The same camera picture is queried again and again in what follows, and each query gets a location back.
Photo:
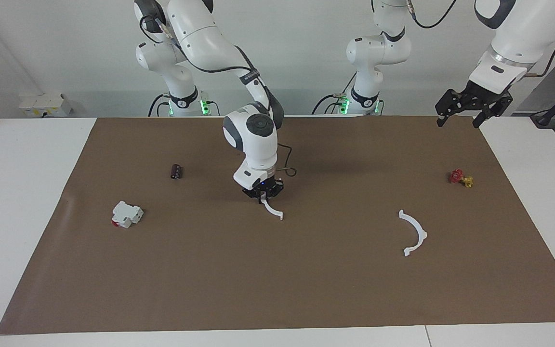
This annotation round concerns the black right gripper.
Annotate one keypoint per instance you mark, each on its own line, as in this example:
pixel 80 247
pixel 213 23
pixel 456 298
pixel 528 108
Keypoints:
pixel 263 189

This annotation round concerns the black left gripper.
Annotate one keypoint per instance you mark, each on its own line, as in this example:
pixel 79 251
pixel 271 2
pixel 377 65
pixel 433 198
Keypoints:
pixel 480 99

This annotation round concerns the white half pipe clamp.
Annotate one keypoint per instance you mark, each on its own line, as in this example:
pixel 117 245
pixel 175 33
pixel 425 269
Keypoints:
pixel 422 235
pixel 271 210

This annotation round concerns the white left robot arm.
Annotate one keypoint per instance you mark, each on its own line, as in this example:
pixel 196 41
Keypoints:
pixel 378 48

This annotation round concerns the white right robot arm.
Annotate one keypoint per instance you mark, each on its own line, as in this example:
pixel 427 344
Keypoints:
pixel 253 140

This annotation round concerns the red handwheel brass valve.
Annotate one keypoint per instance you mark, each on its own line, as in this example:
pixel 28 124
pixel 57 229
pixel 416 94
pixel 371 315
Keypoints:
pixel 456 176

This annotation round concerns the brown paper table mat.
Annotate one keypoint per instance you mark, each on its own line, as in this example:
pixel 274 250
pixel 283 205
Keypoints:
pixel 277 279

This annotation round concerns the black cylindrical capacitor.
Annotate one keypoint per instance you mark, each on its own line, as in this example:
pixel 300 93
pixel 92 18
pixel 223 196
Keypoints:
pixel 176 172

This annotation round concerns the white circuit breaker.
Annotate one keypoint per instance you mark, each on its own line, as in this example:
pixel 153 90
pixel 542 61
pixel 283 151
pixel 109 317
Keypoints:
pixel 125 214

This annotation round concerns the white wall socket box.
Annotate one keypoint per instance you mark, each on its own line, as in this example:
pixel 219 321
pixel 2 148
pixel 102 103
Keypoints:
pixel 46 105

